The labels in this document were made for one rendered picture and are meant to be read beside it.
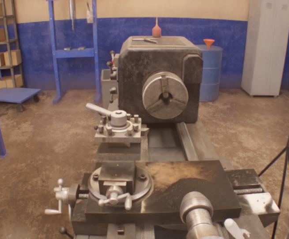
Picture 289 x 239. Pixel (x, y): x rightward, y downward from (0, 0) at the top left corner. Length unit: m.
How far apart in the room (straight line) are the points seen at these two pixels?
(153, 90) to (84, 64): 3.72
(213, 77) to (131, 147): 3.55
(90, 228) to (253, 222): 0.60
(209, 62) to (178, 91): 2.96
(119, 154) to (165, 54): 0.79
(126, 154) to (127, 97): 0.72
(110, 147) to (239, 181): 0.58
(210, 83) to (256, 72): 0.95
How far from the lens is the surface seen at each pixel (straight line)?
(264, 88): 5.10
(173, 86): 1.43
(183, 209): 0.70
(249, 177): 1.26
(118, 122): 0.99
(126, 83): 1.62
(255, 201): 1.14
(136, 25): 4.86
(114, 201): 0.87
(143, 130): 1.10
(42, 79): 5.37
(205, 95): 4.51
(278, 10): 4.94
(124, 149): 1.01
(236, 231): 0.46
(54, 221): 2.28
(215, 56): 4.39
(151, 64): 1.59
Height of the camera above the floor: 1.59
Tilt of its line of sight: 25 degrees down
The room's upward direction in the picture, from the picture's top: straight up
